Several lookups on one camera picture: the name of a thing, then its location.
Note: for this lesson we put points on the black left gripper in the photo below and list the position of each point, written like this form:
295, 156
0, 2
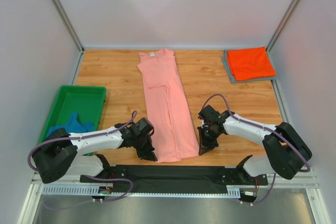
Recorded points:
143, 147

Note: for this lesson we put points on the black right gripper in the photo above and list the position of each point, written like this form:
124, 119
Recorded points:
208, 140

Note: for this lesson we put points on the pink t-shirt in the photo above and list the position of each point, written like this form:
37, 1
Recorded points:
174, 138

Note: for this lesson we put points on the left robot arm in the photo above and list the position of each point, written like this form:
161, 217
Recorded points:
72, 153

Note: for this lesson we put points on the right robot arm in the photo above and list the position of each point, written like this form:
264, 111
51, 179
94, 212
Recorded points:
286, 152

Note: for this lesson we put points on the blue t-shirt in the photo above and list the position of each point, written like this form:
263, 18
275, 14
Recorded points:
73, 125

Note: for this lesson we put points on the green plastic tray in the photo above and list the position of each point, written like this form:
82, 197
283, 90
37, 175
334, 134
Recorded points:
88, 101

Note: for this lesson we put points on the folded grey t-shirt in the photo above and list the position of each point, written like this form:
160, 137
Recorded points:
233, 79

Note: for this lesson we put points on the folded orange t-shirt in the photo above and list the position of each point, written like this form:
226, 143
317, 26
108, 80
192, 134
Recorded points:
250, 63

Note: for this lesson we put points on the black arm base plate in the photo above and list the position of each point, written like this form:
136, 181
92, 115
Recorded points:
231, 175

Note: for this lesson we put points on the white slotted cable duct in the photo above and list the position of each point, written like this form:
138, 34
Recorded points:
96, 191

